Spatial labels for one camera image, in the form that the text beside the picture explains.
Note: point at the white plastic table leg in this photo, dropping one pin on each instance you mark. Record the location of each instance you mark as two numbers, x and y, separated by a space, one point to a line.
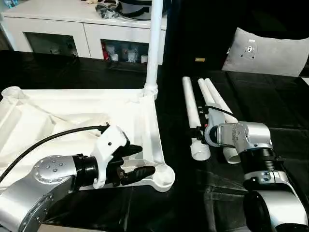
219 96
153 48
193 104
210 94

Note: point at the white plastic table top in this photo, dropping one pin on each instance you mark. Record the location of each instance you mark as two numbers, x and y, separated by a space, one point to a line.
72 108

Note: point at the black table mat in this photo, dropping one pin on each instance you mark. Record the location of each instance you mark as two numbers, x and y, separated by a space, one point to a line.
265 101

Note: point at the small brown tag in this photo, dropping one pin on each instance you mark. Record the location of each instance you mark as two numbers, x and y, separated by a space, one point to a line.
200 59

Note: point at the small white jar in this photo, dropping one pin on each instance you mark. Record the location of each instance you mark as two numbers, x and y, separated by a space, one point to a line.
115 57
144 59

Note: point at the grey pillow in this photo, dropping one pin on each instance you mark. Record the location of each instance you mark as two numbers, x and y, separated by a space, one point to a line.
263 53

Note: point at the white glass-door cabinet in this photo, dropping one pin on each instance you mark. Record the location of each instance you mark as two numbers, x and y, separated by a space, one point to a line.
72 31

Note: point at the grey pot on cabinet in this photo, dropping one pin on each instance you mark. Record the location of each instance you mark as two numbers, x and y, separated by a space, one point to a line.
135 9

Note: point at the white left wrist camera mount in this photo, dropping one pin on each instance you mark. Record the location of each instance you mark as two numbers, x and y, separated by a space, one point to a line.
108 149

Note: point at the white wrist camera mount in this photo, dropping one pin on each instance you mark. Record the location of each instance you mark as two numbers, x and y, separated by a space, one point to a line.
108 149
216 118

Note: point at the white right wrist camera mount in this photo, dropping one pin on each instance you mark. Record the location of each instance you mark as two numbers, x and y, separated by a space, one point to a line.
216 118

